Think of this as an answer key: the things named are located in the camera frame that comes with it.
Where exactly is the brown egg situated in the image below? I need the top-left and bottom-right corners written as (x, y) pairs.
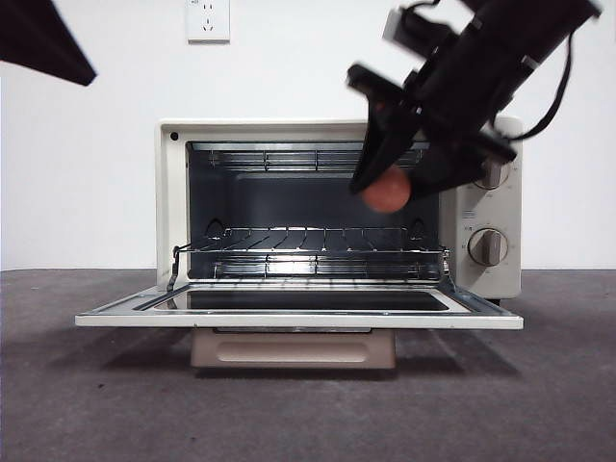
top-left (361, 167), bottom-right (411, 215)

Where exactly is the glass-windowed oven door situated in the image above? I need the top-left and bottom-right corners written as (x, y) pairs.
top-left (74, 281), bottom-right (525, 334)

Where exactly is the tan oven door handle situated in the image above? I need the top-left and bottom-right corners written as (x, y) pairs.
top-left (190, 329), bottom-right (398, 371)

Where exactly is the cream tan oven knob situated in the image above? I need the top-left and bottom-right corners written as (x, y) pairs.
top-left (474, 157), bottom-right (511, 190)
top-left (467, 228), bottom-right (509, 268)

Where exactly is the cream Toshiba toaster oven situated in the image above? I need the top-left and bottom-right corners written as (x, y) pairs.
top-left (154, 117), bottom-right (524, 304)

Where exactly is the metal heater guard grille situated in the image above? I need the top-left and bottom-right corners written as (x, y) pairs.
top-left (209, 147), bottom-right (427, 173)
top-left (214, 254), bottom-right (427, 280)

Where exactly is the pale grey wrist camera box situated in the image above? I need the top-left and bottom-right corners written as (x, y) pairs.
top-left (382, 8), bottom-right (416, 45)

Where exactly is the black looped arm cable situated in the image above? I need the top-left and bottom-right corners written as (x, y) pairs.
top-left (495, 31), bottom-right (577, 141)

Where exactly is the white wall socket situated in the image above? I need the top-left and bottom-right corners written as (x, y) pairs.
top-left (186, 0), bottom-right (231, 45)

